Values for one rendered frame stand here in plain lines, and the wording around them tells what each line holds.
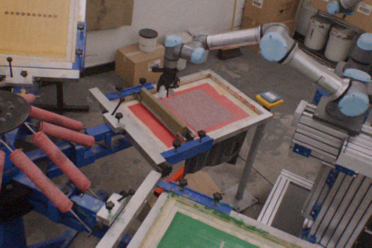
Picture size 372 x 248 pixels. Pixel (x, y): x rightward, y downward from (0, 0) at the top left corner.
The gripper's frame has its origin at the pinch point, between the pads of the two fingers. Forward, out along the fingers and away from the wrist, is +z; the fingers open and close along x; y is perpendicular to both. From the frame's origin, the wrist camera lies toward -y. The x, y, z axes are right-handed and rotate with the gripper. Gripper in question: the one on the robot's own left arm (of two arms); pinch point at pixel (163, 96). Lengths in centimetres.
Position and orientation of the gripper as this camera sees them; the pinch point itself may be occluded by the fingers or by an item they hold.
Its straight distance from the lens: 209.5
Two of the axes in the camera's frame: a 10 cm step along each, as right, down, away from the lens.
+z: -1.4, 8.0, 5.8
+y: 6.0, 5.4, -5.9
